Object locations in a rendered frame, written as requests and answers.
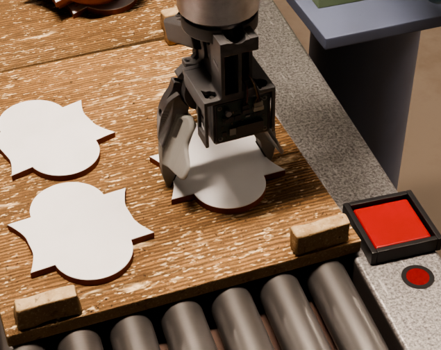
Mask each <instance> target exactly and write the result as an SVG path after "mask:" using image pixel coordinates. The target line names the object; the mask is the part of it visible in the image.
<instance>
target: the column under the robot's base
mask: <svg viewBox="0 0 441 350"><path fill-rule="evenodd" d="M286 1H287V2H288V3H289V5H290V6H291V7H292V9H293V10H294V11H295V12H296V14H297V15H298V16H299V18H300V19H301V20H302V22H303V23H304V24H305V25H306V26H307V28H308V29H309V30H310V44H309V56H310V58H311V59H312V61H313V62H314V64H315V66H316V67H317V68H318V70H319V72H320V73H321V75H322V76H323V77H324V79H325V81H326V82H327V84H328V86H329V87H330V88H331V90H332V91H333V93H334V95H335V96H336V98H337V99H338V101H339V102H340V104H341V105H342V107H343V108H344V110H345V112H346V113H347V114H348V116H349V118H350V119H351V121H352V122H353V124H354V126H355V127H356V128H357V130H358V132H359V133H360V134H361V136H362V137H363V139H364V141H365V142H366V144H367V146H368V147H369V148H370V150H371V151H372V153H373V154H374V156H375V158H376V159H377V160H378V162H379V164H380V165H381V166H382V168H383V170H384V172H385V173H386V174H387V176H388V178H389V179H390V180H391V182H392V184H393V186H394V187H395V188H396V190H397V186H398V181H399V172H400V167H401V159H402V153H403V145H404V140H405V135H406V127H407V121H408V113H409V107H410V99H411V94H412V89H413V80H414V75H415V67H416V62H417V53H418V48H419V39H420V34H421V31H423V30H426V29H430V28H436V27H440V26H441V4H434V3H431V2H430V1H429V0H363V1H356V2H351V3H344V4H340V5H336V6H329V7H325V8H318V7H317V6H316V5H315V3H314V2H313V1H312V0H286Z"/></svg>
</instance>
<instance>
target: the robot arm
mask: <svg viewBox="0 0 441 350"><path fill-rule="evenodd" d="M176 5H177V8H178V13H177V14H175V16H172V17H167V18H165V19H164V25H165V30H166V34H167V39H168V40H169V41H171V42H175V43H177V44H181V45H183V46H186V47H189V48H192V55H191V56H188V57H184V58H182V63H181V64H180V65H179V66H178V67H177V68H176V69H175V70H174V72H175V74H176V75H177V78H176V77H171V79H170V83H169V86H168V88H167V89H166V90H165V92H164V94H163V96H162V98H161V100H160V103H159V105H158V111H157V137H158V155H159V163H160V170H161V174H162V176H163V179H164V181H165V184H166V186H167V187H168V188H171V187H172V185H173V181H174V180H175V178H176V176H178V177H179V178H180V179H181V180H185V179H186V178H187V177H188V174H189V171H190V156H189V144H190V140H191V138H192V135H193V133H194V130H195V128H196V126H198V135H199V137H200V138H201V141H202V142H203V144H204V146H205V147H206V148H209V137H210V138H211V140H212V141H213V143H214V144H221V143H223V142H228V141H231V140H236V139H240V138H245V137H248V136H251V135H254V136H255V137H256V141H255V142H256V144H257V145H258V147H259V149H260V150H261V151H262V153H263V155H264V157H267V158H268V159H269V160H272V157H273V154H274V150H275V148H276V149H277V150H278V151H279V152H280V153H281V154H283V149H282V147H281V145H280V144H279V142H278V140H277V139H276V132H275V102H276V87H275V85H274V84H273V83H272V81H271V80H270V78H269V77H268V75H267V74H266V73H265V71H264V70H263V69H262V67H261V66H260V65H259V63H258V61H257V60H256V59H255V58H254V56H253V51H255V50H258V35H257V34H256V32H255V29H256V27H257V25H258V9H259V7H260V0H176ZM270 101H271V110H270ZM189 107H191V108H192V109H195V110H196V113H197V125H196V123H195V121H194V119H193V117H192V116H191V114H190V113H189V112H188V110H189ZM201 122H202V123H203V127H204V130H203V128H202V126H201ZM208 136H209V137H208Z"/></svg>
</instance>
